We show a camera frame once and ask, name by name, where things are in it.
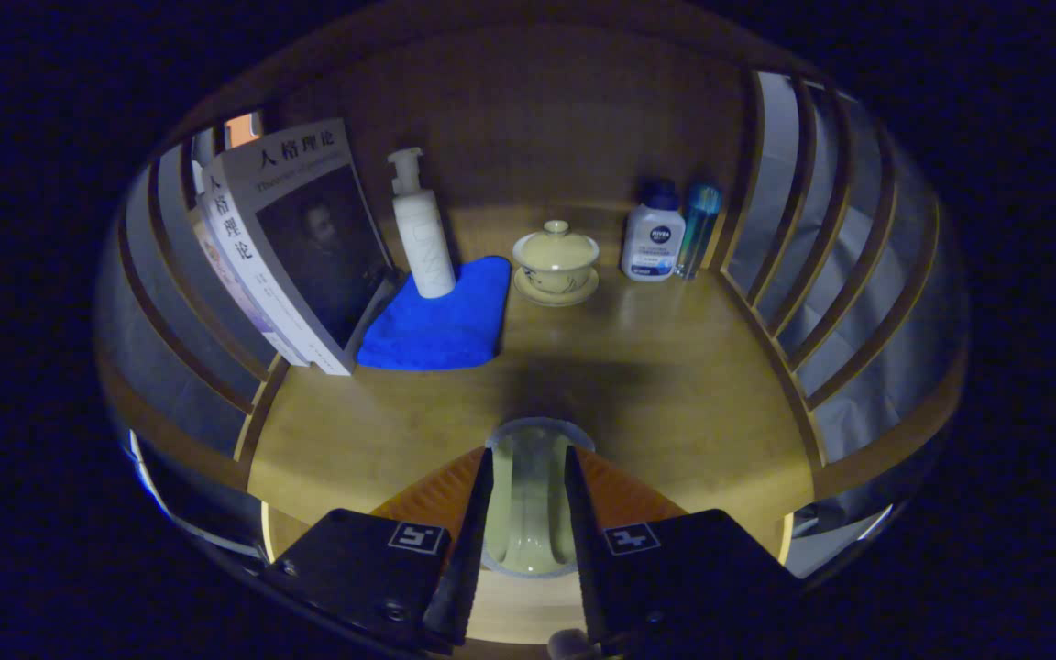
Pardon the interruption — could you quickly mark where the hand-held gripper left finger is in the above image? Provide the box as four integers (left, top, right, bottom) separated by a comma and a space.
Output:
262, 446, 496, 654

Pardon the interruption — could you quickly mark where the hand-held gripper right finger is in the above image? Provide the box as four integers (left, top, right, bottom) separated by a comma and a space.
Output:
565, 445, 804, 656

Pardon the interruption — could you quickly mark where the pale green sponge brush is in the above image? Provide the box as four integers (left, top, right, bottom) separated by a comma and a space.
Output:
482, 417, 595, 578

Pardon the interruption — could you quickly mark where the wooden countertop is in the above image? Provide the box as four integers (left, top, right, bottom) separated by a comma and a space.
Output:
248, 202, 813, 643

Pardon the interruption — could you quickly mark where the wooden cabinet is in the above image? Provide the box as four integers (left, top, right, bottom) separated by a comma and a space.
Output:
93, 18, 969, 588

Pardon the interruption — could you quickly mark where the blue folded cloth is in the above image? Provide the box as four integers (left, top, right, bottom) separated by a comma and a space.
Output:
357, 255, 512, 371

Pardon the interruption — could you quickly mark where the lidded ceramic tea cup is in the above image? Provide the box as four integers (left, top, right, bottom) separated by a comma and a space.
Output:
511, 220, 601, 307

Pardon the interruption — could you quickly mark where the white pump bottle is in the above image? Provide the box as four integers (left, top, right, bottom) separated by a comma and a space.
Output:
388, 147, 457, 300

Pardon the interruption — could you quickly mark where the white lotion bottle blue cap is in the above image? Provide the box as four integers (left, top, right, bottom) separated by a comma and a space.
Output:
621, 179, 687, 282

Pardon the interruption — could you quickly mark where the teal slim bottle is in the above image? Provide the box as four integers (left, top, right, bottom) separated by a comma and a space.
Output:
675, 182, 723, 281

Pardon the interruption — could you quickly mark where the white book with portrait cover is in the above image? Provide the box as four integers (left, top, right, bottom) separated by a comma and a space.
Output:
201, 117, 398, 377

